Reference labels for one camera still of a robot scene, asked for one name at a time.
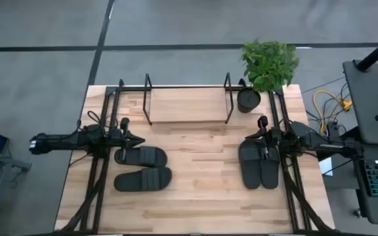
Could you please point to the black rubber slide sandal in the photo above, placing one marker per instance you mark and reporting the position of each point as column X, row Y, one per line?
column 143, row 179
column 270, row 173
column 143, row 157
column 249, row 167

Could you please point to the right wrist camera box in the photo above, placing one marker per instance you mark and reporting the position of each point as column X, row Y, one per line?
column 262, row 122

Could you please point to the small caster wheel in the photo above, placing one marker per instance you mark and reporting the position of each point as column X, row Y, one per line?
column 358, row 213

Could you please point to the grey desk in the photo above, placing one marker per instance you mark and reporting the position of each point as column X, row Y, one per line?
column 369, row 98

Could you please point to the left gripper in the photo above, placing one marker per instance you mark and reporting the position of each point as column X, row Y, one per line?
column 120, row 139

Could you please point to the thick black pole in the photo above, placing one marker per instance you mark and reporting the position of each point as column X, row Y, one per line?
column 376, row 52

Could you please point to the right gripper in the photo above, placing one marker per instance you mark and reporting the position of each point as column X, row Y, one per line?
column 274, row 138

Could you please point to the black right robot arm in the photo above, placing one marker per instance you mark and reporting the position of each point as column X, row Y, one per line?
column 327, row 144

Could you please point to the wooden shelf black metal frame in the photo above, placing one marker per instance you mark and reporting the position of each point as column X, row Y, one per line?
column 189, row 105

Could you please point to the white paper sheet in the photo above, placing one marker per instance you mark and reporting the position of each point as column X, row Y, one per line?
column 326, row 167

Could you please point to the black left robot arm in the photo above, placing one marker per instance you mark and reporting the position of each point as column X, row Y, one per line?
column 57, row 141

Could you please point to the green plant in black pot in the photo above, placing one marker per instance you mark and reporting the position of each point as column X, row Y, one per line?
column 267, row 65

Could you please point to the black metal rig frame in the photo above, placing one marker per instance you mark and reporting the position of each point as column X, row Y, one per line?
column 105, row 165

